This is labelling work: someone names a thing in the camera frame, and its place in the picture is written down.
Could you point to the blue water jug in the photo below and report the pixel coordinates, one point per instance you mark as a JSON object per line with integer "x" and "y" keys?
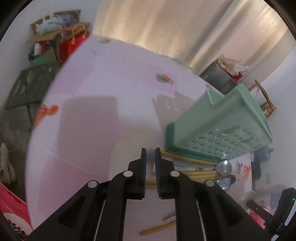
{"x": 262, "y": 155}

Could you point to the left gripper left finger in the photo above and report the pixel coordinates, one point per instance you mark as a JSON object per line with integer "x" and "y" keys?
{"x": 97, "y": 210}

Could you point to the grey cabinet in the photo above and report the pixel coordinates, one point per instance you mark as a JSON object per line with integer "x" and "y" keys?
{"x": 218, "y": 78}

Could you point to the metal spoon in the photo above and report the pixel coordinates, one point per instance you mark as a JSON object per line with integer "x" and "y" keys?
{"x": 226, "y": 182}
{"x": 224, "y": 168}

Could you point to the green plastic utensil holder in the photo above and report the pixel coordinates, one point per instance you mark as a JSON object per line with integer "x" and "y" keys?
{"x": 219, "y": 127}

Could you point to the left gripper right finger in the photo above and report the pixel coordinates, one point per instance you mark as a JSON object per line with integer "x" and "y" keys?
{"x": 204, "y": 211}

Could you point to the cardboard box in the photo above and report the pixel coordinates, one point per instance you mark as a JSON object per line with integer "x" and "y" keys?
{"x": 49, "y": 27}

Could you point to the wooden chair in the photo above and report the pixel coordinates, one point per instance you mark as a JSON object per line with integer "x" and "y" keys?
{"x": 268, "y": 107}

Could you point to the cream curtain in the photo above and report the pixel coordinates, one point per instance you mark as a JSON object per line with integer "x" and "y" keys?
{"x": 194, "y": 33}

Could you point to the green folding stool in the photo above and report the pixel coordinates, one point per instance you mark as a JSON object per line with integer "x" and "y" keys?
{"x": 30, "y": 87}

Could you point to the red shopping bag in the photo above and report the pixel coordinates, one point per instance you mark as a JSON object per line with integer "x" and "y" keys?
{"x": 68, "y": 47}

